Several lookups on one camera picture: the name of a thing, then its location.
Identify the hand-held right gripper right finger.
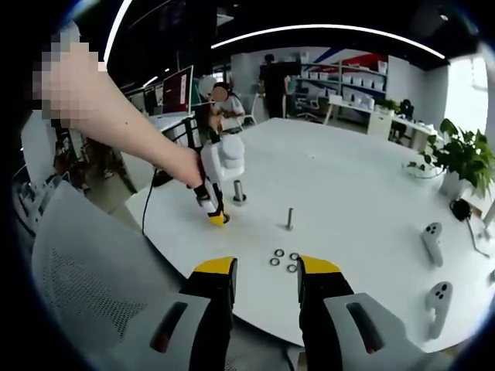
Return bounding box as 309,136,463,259
296,254,432,371

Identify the large computer monitor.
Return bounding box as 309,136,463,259
161,64,195,116

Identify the grey mesh office chair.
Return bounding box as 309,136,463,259
30,179,217,371

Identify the small black device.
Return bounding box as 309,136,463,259
450,198,472,222

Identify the white office chair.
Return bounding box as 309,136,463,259
241,94,264,127

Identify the large potted green plant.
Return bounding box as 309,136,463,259
404,117,490,198

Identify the long curved ceiling light strip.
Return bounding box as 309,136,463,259
210,23,446,61

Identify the shelf of white bins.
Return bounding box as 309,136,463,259
299,49,389,101

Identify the white low cabinet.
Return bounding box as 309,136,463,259
366,110,394,136

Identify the white side table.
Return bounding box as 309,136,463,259
326,94,374,124

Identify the grey cable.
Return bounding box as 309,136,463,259
466,218,490,258

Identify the white handheld controller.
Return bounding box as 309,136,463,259
421,222,445,268
425,281,453,341

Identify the person's left hand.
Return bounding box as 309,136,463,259
176,148,204,190

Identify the short curved ceiling light strip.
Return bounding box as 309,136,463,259
103,0,132,65

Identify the white standing desk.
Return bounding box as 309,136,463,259
146,111,198,151

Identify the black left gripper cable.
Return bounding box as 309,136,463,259
141,165,159,237

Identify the long white desk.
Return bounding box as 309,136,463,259
390,115,444,150

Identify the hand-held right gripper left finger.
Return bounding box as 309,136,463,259
148,255,239,371

